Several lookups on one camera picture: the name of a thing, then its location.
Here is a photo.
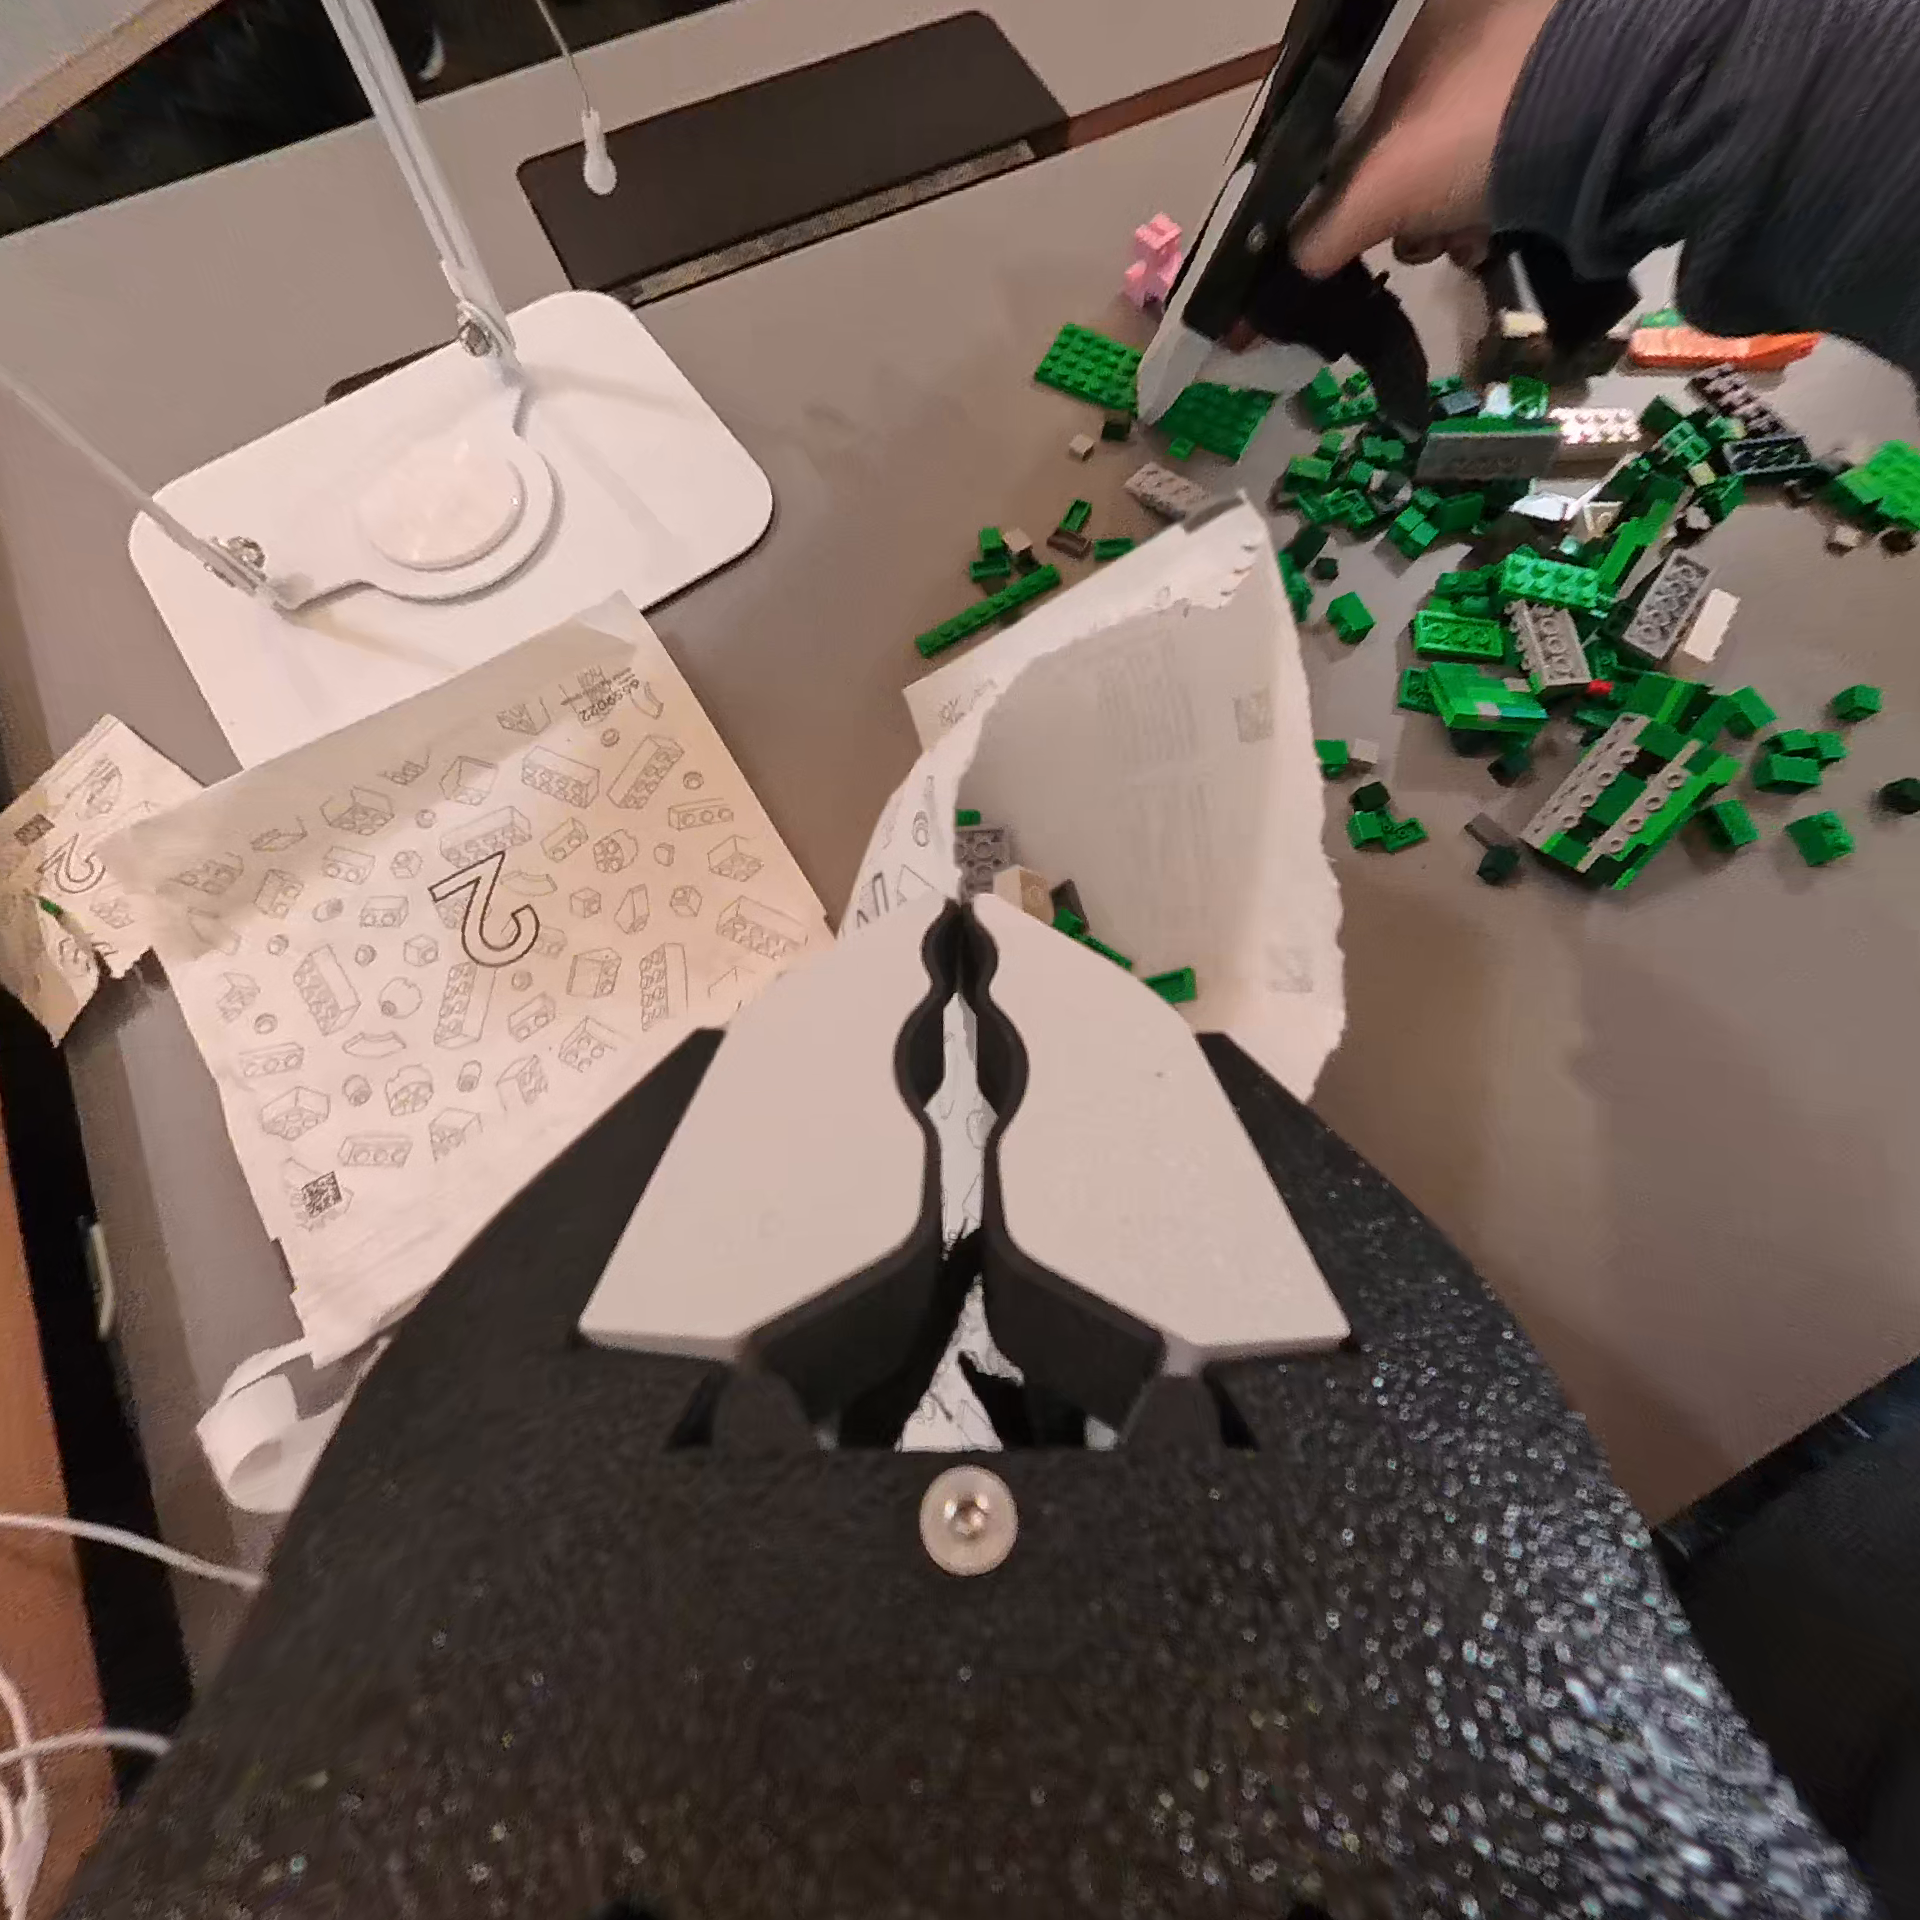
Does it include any torn printed paper bag piece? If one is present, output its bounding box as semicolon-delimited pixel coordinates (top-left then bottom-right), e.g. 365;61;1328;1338
0;714;207;1047

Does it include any neighbouring grey desk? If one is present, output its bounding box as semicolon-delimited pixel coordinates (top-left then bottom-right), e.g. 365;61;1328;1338
0;0;223;156

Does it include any white cable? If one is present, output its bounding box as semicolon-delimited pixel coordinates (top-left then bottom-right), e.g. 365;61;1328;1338
0;1507;270;1596
0;1656;178;1920

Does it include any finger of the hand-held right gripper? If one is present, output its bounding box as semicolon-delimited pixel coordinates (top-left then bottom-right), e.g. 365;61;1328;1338
1134;151;1260;424

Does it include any white lamp base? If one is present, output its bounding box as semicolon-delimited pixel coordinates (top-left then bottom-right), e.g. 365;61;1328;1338
125;287;776;771

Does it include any person's right hand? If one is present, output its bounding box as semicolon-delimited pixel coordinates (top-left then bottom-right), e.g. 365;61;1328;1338
1286;0;1565;287

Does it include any pile of green toy bricks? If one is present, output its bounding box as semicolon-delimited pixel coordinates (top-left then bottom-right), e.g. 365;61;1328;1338
911;306;1920;899

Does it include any orange toy brick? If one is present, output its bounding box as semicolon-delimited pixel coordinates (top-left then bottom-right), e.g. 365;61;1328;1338
1628;322;1823;375

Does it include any flat printed paper bag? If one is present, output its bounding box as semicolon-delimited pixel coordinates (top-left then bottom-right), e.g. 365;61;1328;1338
107;589;836;1368

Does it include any crumpled white paper bag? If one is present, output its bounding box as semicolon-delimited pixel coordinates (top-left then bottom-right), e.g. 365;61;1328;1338
195;1332;396;1514

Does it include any white hanging cord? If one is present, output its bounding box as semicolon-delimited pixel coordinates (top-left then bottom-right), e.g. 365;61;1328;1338
533;0;620;197

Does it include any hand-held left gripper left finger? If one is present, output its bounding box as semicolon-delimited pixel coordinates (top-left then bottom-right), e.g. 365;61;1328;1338
575;895;968;1445

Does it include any black desk cable cover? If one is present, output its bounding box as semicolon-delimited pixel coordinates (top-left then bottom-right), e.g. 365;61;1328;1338
516;12;1069;296

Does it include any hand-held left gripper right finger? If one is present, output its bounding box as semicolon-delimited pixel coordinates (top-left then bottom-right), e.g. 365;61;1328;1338
966;891;1356;1445

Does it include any person's right forearm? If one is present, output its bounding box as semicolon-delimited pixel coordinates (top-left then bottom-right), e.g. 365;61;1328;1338
1477;0;1920;349

